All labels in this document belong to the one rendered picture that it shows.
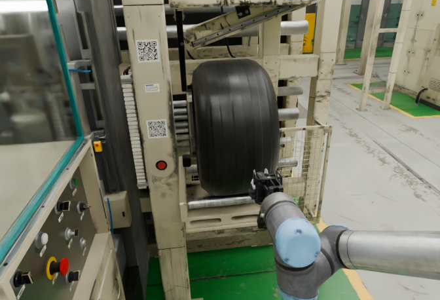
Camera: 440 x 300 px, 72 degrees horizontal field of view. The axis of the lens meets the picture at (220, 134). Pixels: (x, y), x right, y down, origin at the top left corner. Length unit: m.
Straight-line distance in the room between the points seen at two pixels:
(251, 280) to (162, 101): 1.42
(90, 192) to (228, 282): 1.29
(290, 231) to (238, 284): 1.53
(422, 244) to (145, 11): 0.96
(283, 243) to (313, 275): 0.13
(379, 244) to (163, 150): 0.81
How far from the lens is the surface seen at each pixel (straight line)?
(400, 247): 0.71
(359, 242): 0.77
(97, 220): 1.20
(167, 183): 1.29
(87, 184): 1.12
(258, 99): 1.04
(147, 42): 1.10
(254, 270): 2.24
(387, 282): 2.39
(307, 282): 0.75
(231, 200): 1.28
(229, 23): 1.51
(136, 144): 1.23
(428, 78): 5.95
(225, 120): 1.01
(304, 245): 0.68
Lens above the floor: 1.67
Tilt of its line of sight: 24 degrees down
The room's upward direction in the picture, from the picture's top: 2 degrees counter-clockwise
